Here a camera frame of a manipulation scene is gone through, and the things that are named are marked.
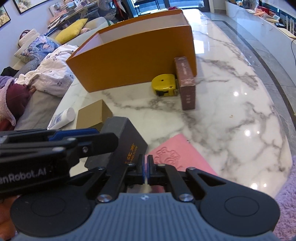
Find white lotion tube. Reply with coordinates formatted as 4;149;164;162
47;108;76;130

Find pink embossed card case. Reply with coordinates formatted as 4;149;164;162
148;134;217;176

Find dark grey gift box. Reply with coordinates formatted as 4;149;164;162
84;116;148;173

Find small brown cardboard box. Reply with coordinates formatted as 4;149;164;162
76;99;113;131

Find yellow tape measure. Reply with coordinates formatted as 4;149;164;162
151;74;179;96

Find brown card box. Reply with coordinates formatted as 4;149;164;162
174;57;196;110

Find person left hand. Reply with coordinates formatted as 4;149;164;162
0;197;17;240

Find white floral blanket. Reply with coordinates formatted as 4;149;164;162
15;44;78;97

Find grey sofa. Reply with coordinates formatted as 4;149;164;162
15;17;113;130

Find blue floral cushion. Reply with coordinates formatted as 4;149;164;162
21;35;60;62

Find yellow cushion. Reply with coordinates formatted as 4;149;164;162
55;19;88;44

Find beige cushion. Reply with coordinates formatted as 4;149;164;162
14;29;40;59

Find large orange cardboard box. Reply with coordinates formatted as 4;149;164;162
66;9;197;92

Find white wifi router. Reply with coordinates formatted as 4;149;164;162
276;16;295;39

